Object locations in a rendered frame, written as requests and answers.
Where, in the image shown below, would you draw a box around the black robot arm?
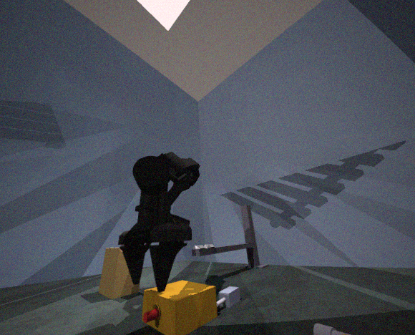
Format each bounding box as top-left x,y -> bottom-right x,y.
133,152 -> 200,225

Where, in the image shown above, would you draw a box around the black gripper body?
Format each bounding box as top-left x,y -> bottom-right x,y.
118,198 -> 192,246

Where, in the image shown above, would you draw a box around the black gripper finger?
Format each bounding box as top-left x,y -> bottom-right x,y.
149,243 -> 187,293
120,245 -> 149,285

